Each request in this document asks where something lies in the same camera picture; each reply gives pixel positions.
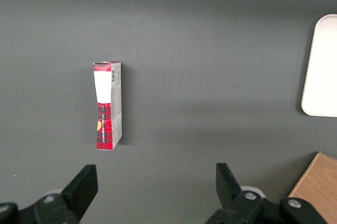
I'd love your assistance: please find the wooden drawer cabinet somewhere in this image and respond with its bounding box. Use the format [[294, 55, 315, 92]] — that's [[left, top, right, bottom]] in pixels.
[[287, 152, 337, 224]]

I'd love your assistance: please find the red plaid carton box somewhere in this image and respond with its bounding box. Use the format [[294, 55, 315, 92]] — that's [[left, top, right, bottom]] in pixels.
[[93, 60, 123, 151]]

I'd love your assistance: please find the cream rectangular tray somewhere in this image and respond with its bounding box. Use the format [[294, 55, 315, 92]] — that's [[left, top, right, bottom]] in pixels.
[[300, 14, 337, 118]]

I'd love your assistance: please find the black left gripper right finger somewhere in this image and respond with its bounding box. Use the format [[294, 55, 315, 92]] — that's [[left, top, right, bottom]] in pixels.
[[205, 162, 327, 224]]

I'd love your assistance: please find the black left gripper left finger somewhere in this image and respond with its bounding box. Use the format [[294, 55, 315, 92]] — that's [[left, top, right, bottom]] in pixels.
[[0, 164, 99, 224]]

